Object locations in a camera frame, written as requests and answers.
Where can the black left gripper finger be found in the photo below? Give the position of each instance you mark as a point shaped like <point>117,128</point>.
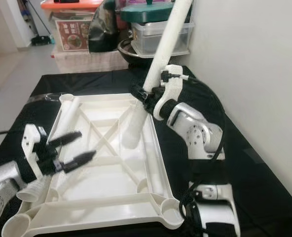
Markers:
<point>67,139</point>
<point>79,161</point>

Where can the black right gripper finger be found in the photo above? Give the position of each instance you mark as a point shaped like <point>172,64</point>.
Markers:
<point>141,93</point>

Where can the white plastic children table top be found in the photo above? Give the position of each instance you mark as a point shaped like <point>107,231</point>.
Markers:
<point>106,182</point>

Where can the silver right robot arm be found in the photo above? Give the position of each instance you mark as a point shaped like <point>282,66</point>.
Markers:
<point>195,131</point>

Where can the black round wok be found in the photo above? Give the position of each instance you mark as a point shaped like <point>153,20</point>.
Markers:
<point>131,57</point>

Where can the clear tape strip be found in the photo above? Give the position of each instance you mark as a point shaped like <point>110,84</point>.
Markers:
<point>42,98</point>

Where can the black table cloth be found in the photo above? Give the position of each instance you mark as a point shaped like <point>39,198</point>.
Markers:
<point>91,84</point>

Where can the clear plastic storage bin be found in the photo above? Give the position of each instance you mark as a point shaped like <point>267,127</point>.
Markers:
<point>148,39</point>

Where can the white low storage box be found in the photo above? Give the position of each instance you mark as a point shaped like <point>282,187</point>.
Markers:
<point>87,61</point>

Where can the black glossy bag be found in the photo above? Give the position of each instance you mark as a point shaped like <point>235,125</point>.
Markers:
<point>102,29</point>

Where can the green round pot lid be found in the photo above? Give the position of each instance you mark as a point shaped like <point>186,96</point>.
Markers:
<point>141,14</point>

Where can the red printed carton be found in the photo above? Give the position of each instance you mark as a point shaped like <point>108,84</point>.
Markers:
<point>72,35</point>

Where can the teal dustpan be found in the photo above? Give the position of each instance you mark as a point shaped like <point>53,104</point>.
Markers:
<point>52,40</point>

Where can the black floor mop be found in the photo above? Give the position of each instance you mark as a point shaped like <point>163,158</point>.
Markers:
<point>40,41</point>

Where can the clear storage box orange lid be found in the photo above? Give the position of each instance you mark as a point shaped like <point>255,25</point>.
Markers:
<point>87,6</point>

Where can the small black object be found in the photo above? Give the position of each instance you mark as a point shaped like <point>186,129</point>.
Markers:
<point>64,1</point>

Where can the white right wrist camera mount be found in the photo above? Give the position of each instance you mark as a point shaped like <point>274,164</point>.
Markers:
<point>170,91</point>

